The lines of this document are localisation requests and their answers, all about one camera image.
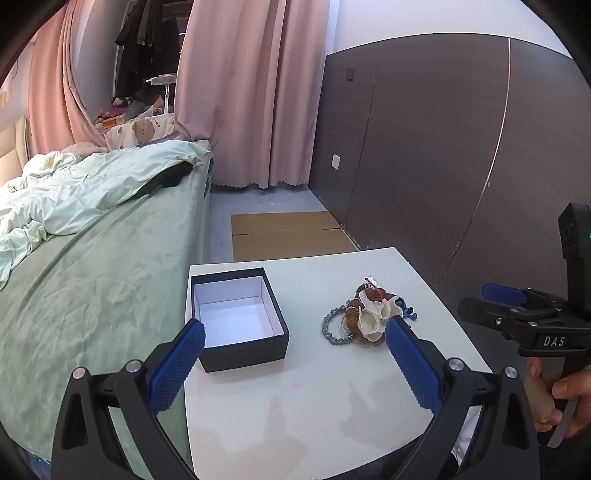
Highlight pile of plush toys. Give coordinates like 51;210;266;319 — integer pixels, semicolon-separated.
95;95;145;128

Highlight cream padded headboard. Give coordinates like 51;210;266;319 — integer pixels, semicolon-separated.
0;115;31;186

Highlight wide pink curtain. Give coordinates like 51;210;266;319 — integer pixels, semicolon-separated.
174;0;341;190

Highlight white flower hair accessory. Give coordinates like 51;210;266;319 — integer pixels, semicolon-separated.
358;291;405;337

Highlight white stand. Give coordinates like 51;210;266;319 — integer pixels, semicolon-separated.
146;74;179;116

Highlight black cloth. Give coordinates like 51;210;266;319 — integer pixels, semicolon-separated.
134;164;195;199

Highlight light green duvet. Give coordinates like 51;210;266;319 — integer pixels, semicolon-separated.
0;141;211;290

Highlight black jewelry box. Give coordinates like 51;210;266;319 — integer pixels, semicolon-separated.
190;267;290;374

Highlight bear print pillow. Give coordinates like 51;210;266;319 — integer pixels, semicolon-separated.
104;114;178;149

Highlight gathered pink curtain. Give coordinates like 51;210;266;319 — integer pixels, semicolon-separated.
28;0;110;156

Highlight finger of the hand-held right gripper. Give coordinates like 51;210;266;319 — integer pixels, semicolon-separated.
481;283;570;315
457;298;557;341

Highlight hanging dark clothes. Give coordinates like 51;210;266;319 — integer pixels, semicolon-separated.
115;0;182;93

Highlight bed with green sheet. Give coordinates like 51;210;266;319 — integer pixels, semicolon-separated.
0;138;214;468

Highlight flat cardboard sheet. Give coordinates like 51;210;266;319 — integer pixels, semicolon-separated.
231;211;360;264

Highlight grey bead bracelet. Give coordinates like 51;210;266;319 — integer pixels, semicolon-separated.
322;305;358;345

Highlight person's right hand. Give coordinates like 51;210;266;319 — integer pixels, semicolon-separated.
526;357;591;439

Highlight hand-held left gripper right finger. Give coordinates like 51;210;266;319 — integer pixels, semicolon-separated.
385;318;541;480

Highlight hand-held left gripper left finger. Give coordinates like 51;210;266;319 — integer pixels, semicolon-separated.
51;318;206;480

